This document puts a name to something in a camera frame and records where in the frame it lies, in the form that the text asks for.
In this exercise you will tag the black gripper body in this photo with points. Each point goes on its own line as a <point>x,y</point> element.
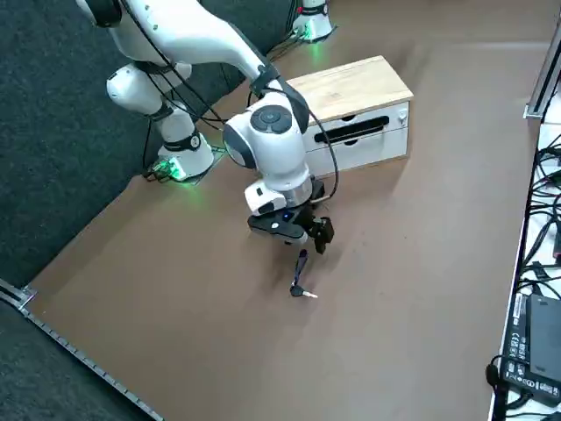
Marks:
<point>280,226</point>

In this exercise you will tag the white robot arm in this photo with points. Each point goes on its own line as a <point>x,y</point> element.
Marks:
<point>263,153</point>
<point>313,24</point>

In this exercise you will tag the white adhesive hook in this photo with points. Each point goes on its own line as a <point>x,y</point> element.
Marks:
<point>402,119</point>

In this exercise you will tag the wooden drawer box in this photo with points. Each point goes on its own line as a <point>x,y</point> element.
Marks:
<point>359,83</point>

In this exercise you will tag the black labelled power adapter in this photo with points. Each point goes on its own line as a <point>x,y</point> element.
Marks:
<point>517,346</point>

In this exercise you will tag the black flat box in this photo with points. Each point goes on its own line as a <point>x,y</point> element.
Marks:
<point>547,333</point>

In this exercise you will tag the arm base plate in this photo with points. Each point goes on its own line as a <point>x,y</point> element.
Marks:
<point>219,153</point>

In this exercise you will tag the aluminium table edge rail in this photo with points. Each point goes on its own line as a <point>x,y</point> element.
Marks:
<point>66,341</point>

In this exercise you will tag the aluminium camera post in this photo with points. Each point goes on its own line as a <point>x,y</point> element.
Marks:
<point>540,94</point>

